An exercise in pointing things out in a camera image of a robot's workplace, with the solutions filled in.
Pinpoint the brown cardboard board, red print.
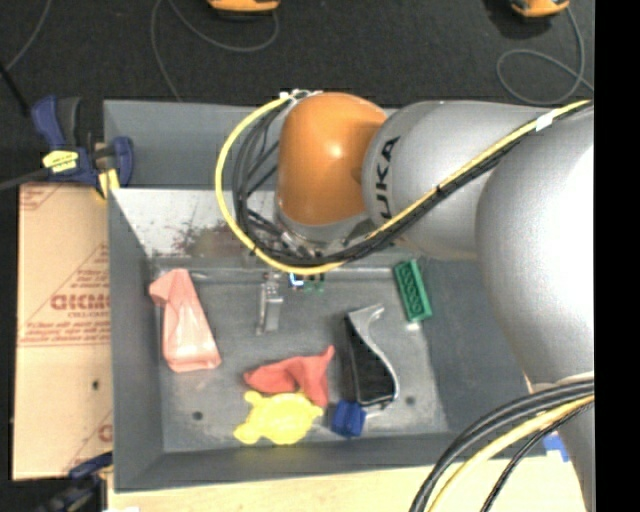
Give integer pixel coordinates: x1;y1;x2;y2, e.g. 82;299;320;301
11;181;114;481

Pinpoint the black and silver curved object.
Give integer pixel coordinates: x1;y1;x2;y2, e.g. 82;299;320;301
341;304;401;409

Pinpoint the grey metal bin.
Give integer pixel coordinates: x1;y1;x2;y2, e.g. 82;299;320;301
102;99;551;491

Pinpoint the pink plastic packet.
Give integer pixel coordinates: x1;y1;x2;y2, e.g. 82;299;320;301
148;268;223;374

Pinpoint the blue block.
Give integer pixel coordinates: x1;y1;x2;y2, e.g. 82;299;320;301
329;399;367;438

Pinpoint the yellow toy animal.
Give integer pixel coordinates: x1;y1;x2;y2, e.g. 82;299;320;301
232;390;325;446

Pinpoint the red cloth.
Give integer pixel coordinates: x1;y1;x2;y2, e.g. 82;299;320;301
242;344;336;409

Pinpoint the dark green flat block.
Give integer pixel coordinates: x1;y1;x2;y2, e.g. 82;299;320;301
392;259;434;323

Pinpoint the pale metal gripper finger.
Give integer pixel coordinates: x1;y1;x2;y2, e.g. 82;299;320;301
266;282;284;332
255;282;268;336

